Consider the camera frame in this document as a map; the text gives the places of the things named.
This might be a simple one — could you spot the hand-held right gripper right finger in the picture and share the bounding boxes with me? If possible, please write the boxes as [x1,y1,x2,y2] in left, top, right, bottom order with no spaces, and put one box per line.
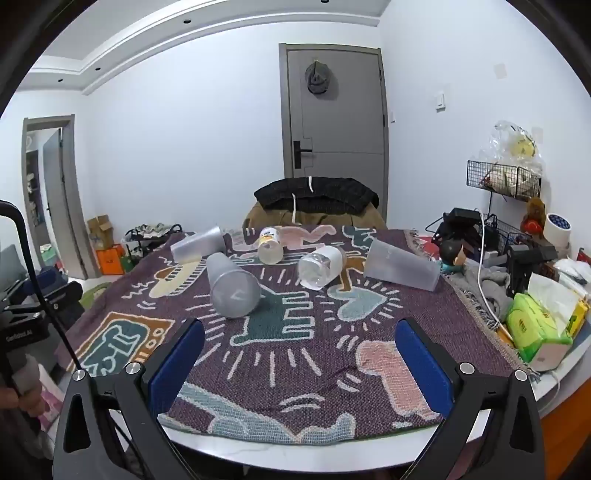
[396,318,548,480]

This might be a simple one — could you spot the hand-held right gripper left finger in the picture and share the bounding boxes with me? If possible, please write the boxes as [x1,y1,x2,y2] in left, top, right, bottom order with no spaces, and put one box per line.
[54,318,205,480]

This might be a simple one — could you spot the large frosted plastic cup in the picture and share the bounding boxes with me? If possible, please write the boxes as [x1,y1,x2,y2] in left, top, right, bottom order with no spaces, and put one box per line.
[363,239,443,292]

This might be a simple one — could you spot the clear cup with brown sleeve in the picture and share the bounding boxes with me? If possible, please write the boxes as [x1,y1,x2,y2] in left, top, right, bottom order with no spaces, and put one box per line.
[298,246,347,291]

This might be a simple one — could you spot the small cup with yellow print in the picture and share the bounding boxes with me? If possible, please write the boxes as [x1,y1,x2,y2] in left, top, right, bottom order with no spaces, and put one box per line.
[257,226,284,265]

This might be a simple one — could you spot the person's left hand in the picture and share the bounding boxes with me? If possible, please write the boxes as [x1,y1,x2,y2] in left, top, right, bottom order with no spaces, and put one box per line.
[0,385,48,420]

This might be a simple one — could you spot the grey cloth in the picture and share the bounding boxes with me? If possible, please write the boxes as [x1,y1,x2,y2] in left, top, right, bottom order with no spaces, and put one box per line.
[455,263,514,320]

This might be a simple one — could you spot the green tissue pack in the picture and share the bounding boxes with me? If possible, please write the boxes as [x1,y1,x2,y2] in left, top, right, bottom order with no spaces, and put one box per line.
[505,293,574,366]

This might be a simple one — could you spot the orange box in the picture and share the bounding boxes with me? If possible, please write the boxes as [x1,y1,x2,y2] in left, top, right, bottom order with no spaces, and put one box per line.
[95,244,127,276]

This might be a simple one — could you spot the black-haired toy figure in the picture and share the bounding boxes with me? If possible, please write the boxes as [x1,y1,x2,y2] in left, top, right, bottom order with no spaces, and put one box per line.
[438,240,468,274]

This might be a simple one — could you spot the printed purple blanket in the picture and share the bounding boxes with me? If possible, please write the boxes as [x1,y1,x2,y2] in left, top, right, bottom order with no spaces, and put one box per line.
[65,224,541,446]

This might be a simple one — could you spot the cardboard box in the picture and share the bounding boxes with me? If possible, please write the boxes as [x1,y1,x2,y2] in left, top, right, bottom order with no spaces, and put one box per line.
[88,216,114,250]

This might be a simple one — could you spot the low black rack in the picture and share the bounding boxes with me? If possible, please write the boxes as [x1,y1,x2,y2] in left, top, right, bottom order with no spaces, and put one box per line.
[122,223,184,259]

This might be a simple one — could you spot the black clamp device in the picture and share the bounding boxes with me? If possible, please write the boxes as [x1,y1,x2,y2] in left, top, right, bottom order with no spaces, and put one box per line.
[505,244,559,297]

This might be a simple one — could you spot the yellow packet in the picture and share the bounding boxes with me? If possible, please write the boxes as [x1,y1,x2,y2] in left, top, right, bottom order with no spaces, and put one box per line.
[568,300,591,339]

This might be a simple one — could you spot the brown chair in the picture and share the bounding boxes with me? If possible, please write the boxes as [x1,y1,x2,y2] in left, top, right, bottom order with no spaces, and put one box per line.
[242,203,389,232]

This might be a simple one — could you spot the brown plush toy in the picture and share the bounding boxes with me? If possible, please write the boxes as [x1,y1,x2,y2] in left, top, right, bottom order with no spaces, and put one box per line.
[520,198,546,234]

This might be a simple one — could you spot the white tape roll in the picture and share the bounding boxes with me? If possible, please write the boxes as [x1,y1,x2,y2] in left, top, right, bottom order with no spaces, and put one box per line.
[542,212,573,246]

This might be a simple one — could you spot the clear plastic bag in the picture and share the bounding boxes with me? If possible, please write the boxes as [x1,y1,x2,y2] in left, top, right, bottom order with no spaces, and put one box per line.
[478,120,546,177]

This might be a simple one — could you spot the grey door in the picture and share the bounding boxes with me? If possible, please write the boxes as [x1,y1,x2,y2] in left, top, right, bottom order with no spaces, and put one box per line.
[279,43,389,185]

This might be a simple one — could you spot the grey cap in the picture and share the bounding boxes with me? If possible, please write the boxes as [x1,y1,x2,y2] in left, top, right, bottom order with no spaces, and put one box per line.
[305,60,332,96]

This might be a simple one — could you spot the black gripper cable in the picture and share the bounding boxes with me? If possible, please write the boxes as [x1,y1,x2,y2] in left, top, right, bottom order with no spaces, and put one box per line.
[0,199,86,374]

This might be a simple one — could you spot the white cable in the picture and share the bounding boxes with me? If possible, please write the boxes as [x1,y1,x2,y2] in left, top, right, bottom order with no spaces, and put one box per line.
[475,212,509,334]

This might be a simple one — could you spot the grey doorway frame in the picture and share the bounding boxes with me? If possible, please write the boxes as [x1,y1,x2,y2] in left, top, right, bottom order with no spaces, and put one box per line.
[22,115,89,278]

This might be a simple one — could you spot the black wire desk rack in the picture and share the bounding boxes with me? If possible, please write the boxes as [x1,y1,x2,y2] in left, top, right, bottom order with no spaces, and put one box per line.
[425,208,532,261]

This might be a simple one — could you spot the black clothing with white drawstrings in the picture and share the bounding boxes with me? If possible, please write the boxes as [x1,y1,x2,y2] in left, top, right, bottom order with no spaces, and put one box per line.
[254,176,380,216]

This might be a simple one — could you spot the black wire wall basket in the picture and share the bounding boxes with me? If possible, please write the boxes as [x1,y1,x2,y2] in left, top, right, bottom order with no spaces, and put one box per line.
[466,159,542,202]

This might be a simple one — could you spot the black door handle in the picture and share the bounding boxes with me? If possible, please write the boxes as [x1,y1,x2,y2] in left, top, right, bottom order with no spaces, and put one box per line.
[293,140,313,169]

